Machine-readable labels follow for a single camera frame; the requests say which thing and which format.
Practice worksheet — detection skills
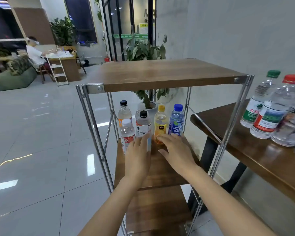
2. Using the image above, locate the person's left hand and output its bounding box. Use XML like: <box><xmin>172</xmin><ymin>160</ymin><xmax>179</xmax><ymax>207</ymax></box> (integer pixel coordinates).
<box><xmin>124</xmin><ymin>132</ymin><xmax>152</xmax><ymax>182</ymax></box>

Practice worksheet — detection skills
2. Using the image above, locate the person's right hand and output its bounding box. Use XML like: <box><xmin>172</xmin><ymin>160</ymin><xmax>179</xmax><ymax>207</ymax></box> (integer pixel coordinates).
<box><xmin>156</xmin><ymin>133</ymin><xmax>200</xmax><ymax>177</ymax></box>

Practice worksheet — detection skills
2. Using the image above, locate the white patterned label plastic bottle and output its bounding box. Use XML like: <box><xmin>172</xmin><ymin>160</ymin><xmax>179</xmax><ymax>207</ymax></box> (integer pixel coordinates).
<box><xmin>120</xmin><ymin>118</ymin><xmax>136</xmax><ymax>153</ymax></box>

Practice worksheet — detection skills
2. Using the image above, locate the blue cap plastic bottle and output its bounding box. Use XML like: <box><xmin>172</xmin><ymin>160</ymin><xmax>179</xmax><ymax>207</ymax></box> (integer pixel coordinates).
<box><xmin>168</xmin><ymin>104</ymin><xmax>185</xmax><ymax>137</ymax></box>

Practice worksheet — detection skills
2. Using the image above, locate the yellow label plastic bottle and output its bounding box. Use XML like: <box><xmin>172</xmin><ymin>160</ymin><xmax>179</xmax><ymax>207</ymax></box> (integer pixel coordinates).
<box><xmin>154</xmin><ymin>105</ymin><xmax>169</xmax><ymax>146</ymax></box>

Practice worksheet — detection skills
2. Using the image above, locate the orange label black cap bottle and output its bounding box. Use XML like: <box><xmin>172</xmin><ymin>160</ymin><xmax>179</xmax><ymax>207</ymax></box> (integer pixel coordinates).
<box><xmin>118</xmin><ymin>100</ymin><xmax>133</xmax><ymax>128</ymax></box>

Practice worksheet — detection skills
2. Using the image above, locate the slim blue label plastic bottle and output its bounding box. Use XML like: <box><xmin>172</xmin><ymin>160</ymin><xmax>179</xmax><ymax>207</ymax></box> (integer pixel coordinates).
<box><xmin>135</xmin><ymin>102</ymin><xmax>148</xmax><ymax>121</ymax></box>

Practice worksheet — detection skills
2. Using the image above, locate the wooden metal shelf rack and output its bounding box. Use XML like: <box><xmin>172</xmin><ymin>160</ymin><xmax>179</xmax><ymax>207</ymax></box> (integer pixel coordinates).
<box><xmin>76</xmin><ymin>58</ymin><xmax>255</xmax><ymax>236</ymax></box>

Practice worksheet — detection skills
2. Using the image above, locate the green label plastic water bottle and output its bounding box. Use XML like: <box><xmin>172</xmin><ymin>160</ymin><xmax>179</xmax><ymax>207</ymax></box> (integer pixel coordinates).
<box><xmin>240</xmin><ymin>69</ymin><xmax>281</xmax><ymax>129</ymax></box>

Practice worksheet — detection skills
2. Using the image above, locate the red label plastic water bottle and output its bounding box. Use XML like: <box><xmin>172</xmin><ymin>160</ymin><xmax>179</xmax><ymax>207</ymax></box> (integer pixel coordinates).
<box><xmin>250</xmin><ymin>74</ymin><xmax>295</xmax><ymax>140</ymax></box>

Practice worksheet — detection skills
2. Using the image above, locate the orange cap clear plastic bottle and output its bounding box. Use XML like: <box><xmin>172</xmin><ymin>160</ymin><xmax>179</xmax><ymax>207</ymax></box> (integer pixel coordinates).
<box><xmin>271</xmin><ymin>81</ymin><xmax>295</xmax><ymax>148</ymax></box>

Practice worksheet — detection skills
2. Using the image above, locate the person's right forearm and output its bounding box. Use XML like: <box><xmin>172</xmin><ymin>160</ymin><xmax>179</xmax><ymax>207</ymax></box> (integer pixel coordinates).
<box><xmin>184</xmin><ymin>165</ymin><xmax>276</xmax><ymax>236</ymax></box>

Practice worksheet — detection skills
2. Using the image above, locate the person's left forearm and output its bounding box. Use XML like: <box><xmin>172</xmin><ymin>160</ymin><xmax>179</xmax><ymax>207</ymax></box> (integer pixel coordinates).
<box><xmin>79</xmin><ymin>174</ymin><xmax>150</xmax><ymax>236</ymax></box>

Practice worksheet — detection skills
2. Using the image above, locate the white plant pot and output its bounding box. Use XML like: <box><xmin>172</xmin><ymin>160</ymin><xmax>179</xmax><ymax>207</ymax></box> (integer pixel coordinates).
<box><xmin>145</xmin><ymin>101</ymin><xmax>159</xmax><ymax>115</ymax></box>

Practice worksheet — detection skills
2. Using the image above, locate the green potted plant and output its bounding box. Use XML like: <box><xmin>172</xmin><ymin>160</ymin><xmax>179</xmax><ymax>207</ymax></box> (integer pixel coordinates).
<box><xmin>123</xmin><ymin>34</ymin><xmax>170</xmax><ymax>108</ymax></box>

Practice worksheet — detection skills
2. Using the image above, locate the background wooden table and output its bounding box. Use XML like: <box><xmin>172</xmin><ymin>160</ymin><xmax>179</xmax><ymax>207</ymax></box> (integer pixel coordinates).
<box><xmin>43</xmin><ymin>50</ymin><xmax>82</xmax><ymax>83</ymax></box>

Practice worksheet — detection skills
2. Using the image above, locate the white step ladder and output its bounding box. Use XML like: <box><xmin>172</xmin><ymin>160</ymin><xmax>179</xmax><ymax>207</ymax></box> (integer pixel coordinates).
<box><xmin>46</xmin><ymin>56</ymin><xmax>69</xmax><ymax>87</ymax></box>

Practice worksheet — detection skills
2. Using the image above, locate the tall background potted plant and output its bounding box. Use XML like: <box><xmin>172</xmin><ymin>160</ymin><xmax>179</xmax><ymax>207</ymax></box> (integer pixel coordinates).
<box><xmin>50</xmin><ymin>17</ymin><xmax>77</xmax><ymax>47</ymax></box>

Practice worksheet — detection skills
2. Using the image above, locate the green armchair with patterned cushion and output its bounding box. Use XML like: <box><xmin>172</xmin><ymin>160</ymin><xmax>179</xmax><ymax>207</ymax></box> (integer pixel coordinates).
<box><xmin>0</xmin><ymin>55</ymin><xmax>38</xmax><ymax>91</ymax></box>

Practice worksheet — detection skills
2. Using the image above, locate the black metal table frame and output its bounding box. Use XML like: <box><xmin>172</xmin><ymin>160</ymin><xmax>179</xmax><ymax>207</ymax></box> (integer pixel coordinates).
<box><xmin>187</xmin><ymin>135</ymin><xmax>249</xmax><ymax>217</ymax></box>

